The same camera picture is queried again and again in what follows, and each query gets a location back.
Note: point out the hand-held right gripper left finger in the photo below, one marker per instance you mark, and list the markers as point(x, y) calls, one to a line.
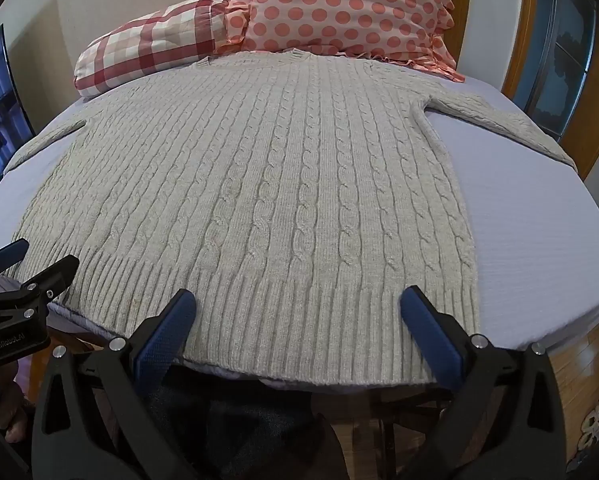
point(165, 335)

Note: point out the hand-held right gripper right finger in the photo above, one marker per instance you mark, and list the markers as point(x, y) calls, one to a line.
point(429, 332)

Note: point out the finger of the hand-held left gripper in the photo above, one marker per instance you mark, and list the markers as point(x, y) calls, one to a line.
point(54, 272)
point(6, 252)

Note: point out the person's left hand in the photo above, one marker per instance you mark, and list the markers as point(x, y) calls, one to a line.
point(6, 422)

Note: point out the bed with lilac sheet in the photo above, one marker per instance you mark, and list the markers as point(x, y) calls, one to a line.
point(529, 235)

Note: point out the red checked pillow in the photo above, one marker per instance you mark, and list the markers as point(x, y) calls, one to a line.
point(144, 45)

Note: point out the glass door panel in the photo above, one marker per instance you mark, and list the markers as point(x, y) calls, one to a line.
point(562, 50)

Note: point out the pink polka dot pillow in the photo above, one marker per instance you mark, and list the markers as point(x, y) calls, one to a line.
point(349, 10)

